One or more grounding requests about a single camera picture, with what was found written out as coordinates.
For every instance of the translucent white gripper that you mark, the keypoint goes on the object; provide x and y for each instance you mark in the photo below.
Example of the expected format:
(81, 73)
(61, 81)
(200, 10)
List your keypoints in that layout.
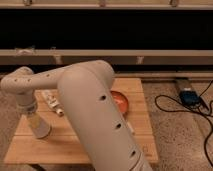
(28, 109)

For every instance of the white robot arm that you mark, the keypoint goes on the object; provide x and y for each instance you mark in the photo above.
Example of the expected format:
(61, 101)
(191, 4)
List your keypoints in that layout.
(85, 97)

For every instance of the small white bottle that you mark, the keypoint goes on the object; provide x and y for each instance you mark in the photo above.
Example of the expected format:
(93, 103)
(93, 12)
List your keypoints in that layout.
(52, 102)

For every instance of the wooden table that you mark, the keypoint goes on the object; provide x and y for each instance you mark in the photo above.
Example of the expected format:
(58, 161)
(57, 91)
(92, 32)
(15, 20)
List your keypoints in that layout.
(62, 146)

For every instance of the orange bowl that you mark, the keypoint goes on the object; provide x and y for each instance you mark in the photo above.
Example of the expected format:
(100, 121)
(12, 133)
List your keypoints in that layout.
(121, 101)

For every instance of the white sponge block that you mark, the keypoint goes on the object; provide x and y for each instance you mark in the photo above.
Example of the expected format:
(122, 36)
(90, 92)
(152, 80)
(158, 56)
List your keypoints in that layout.
(130, 127)

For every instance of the blue device on floor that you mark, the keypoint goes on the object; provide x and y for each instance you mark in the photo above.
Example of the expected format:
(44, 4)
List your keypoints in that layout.
(189, 97)

